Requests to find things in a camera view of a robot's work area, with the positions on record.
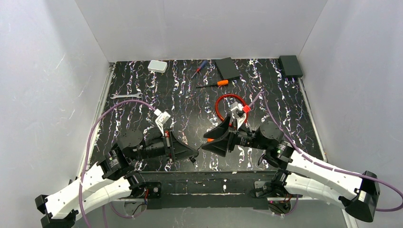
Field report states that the black electronics box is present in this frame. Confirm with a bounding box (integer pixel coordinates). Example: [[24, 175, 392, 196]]
[[278, 55, 303, 78]]

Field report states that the black flat plate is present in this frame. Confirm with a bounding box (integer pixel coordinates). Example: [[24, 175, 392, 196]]
[[215, 57, 240, 80]]

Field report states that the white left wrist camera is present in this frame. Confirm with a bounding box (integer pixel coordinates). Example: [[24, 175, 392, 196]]
[[154, 109, 171, 137]]

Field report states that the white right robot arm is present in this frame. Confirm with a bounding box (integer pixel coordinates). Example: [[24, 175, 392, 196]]
[[202, 116, 380, 222]]

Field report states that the red cable lock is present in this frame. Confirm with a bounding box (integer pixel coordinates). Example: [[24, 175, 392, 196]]
[[215, 94, 249, 126]]

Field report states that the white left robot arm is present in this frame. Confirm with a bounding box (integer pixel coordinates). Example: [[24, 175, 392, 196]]
[[35, 129, 199, 228]]

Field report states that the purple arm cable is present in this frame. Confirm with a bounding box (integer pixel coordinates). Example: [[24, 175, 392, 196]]
[[249, 91, 403, 212], [78, 99, 156, 228]]

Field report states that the orange handled screwdriver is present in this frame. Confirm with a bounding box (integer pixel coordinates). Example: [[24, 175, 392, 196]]
[[196, 80, 229, 88]]

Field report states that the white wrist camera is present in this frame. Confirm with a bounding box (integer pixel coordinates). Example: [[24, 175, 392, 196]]
[[230, 102, 251, 130], [154, 109, 171, 137]]

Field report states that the white plastic box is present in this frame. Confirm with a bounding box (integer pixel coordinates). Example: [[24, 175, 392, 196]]
[[147, 60, 168, 73]]

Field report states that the blue red screwdriver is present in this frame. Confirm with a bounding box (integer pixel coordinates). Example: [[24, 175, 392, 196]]
[[191, 60, 208, 79]]

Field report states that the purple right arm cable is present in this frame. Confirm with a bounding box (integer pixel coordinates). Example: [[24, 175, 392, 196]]
[[249, 91, 403, 212]]

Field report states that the silver open-end wrench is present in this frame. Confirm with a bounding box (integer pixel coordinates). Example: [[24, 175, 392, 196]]
[[109, 92, 143, 99]]

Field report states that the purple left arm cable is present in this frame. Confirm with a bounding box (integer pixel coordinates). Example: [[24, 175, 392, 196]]
[[78, 99, 156, 228]]

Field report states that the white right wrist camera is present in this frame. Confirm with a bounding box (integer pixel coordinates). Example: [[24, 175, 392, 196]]
[[230, 102, 251, 130]]

